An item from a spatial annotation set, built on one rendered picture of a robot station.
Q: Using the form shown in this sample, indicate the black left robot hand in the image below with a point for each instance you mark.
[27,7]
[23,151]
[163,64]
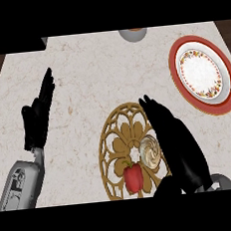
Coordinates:
[37,118]

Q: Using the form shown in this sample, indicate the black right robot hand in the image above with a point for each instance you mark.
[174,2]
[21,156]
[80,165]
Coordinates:
[176,141]

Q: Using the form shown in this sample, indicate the cream swirl cupcake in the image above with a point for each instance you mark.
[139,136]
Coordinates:
[149,152]

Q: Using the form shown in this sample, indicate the gold cut-out round placemat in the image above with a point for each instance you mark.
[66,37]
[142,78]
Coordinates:
[119,153]

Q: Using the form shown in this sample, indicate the red-rimmed floral plate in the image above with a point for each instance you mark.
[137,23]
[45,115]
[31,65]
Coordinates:
[202,74]

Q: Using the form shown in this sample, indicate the red bell pepper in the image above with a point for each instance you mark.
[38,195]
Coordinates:
[133,177]

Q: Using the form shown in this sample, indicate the grey round bowl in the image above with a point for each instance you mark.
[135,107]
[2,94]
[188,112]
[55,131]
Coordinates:
[133,34]

